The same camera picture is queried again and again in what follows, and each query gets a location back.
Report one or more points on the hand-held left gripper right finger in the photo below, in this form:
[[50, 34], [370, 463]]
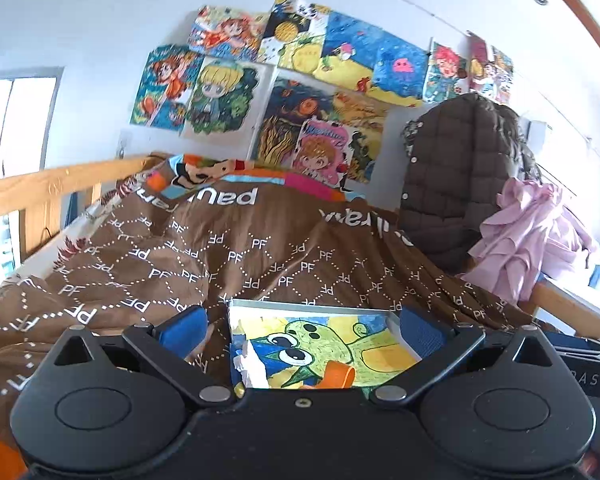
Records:
[[422, 334]]

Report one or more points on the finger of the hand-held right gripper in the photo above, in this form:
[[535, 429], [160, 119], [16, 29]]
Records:
[[580, 347]]

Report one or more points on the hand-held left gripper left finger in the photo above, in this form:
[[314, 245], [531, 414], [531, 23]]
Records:
[[182, 332]]

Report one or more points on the shallow box with frog drawing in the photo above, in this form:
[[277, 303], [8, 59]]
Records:
[[330, 345]]

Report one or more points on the person's right hand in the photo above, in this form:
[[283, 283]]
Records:
[[597, 462]]

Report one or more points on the crumpled white tissue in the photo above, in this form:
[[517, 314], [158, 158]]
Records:
[[252, 367]]

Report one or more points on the orange plastic piece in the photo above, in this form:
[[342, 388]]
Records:
[[336, 376]]

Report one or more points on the brown printed blanket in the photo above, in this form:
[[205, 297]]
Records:
[[260, 260]]

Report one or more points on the pink garment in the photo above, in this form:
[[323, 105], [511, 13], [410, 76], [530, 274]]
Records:
[[525, 240]]

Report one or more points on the colourful cartoon pillow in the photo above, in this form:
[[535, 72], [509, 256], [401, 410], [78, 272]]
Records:
[[215, 172]]

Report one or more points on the brown quilted jacket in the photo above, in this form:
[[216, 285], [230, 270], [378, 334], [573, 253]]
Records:
[[455, 170]]

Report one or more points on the pink cartoon girl poster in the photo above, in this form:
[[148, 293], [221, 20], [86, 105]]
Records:
[[320, 155]]

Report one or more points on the blond child poster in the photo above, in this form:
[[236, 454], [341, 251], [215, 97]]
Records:
[[225, 95]]

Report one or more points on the orange-haired girl blue poster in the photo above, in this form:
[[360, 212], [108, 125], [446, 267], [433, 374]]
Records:
[[162, 87]]

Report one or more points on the orange and dark swirl poster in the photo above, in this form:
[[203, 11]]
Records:
[[290, 110]]

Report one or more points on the small red-haired girl poster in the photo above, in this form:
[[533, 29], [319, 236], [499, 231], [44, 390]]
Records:
[[445, 72]]

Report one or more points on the window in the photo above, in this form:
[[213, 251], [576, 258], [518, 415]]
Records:
[[15, 120]]

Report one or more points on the cartoon couple poster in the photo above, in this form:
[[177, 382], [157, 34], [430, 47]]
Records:
[[490, 70]]

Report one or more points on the blue and yellow sea poster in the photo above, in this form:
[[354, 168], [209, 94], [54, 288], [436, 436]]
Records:
[[360, 55]]

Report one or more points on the red-haired girl wide poster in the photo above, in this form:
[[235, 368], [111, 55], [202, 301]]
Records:
[[227, 32]]

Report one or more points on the yellow planet poster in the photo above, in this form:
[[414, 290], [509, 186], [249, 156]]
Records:
[[287, 30]]

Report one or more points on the wooden ceiling beam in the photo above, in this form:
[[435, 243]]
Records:
[[580, 7]]

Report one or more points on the wooden bed rail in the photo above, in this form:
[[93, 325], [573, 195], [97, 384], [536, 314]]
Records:
[[45, 190], [575, 310]]

